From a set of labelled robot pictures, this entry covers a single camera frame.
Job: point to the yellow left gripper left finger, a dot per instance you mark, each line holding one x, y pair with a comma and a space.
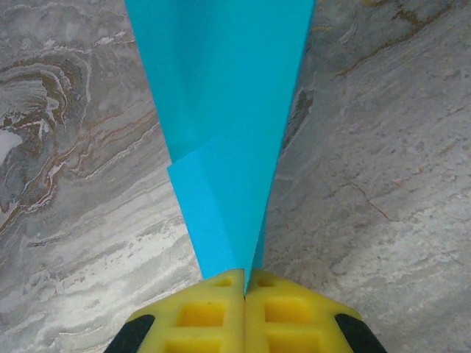
206, 331

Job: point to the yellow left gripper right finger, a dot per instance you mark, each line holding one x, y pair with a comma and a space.
294, 331

